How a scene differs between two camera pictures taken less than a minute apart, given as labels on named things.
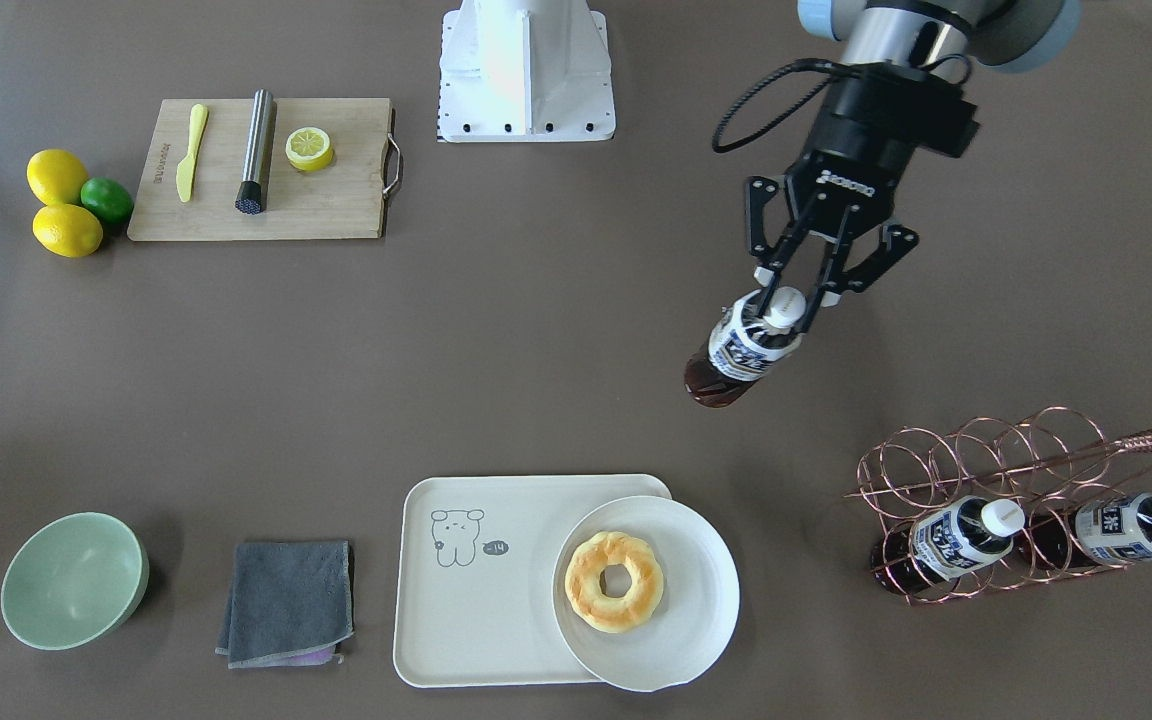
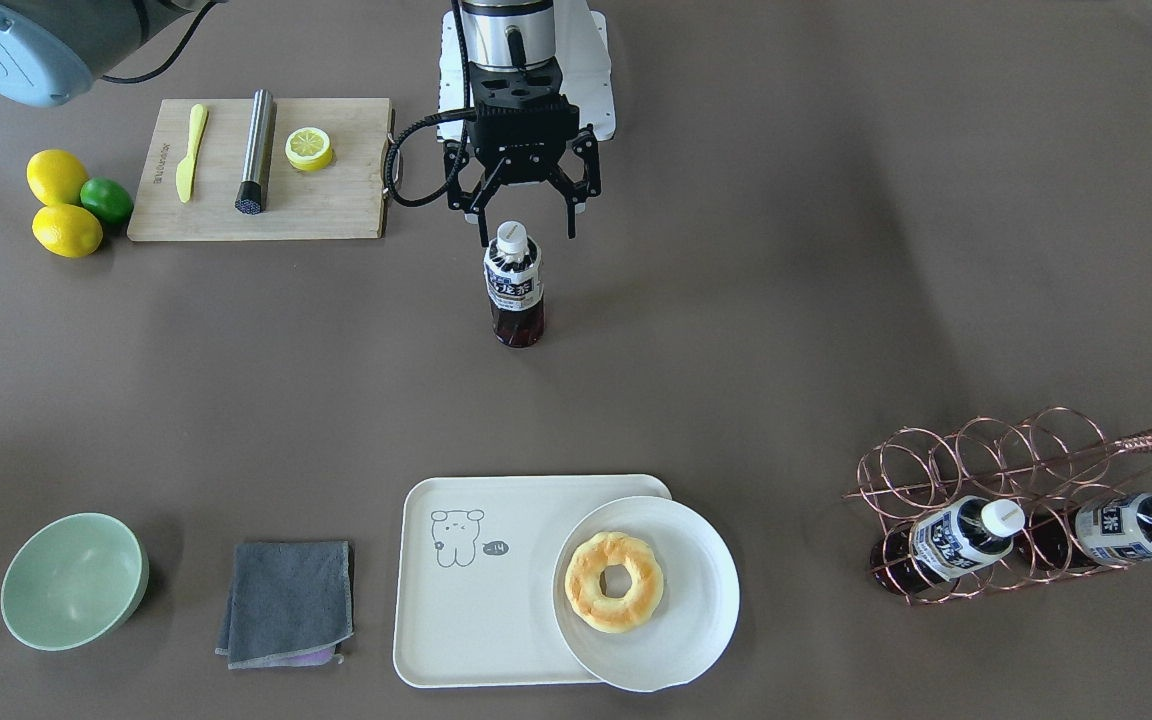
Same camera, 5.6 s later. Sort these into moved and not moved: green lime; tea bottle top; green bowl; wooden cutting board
Moved: tea bottle top
Not moved: green lime; green bowl; wooden cutting board
